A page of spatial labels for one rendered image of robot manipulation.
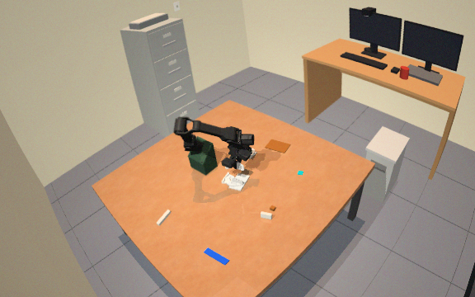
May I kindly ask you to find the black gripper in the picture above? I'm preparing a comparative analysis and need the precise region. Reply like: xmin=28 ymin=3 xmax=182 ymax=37
xmin=221 ymin=145 xmax=250 ymax=169

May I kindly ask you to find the orange flat plate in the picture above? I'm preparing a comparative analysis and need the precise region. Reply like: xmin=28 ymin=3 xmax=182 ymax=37
xmin=265 ymin=139 xmax=291 ymax=153

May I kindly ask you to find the blue flat bar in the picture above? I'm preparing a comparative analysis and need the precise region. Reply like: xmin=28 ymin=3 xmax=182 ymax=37
xmin=204 ymin=248 xmax=229 ymax=265

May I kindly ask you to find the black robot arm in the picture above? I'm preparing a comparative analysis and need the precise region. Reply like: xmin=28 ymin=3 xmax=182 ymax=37
xmin=173 ymin=116 xmax=254 ymax=162

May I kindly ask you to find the white flat bar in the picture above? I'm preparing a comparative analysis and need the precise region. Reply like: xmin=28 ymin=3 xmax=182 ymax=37
xmin=157 ymin=210 xmax=171 ymax=226

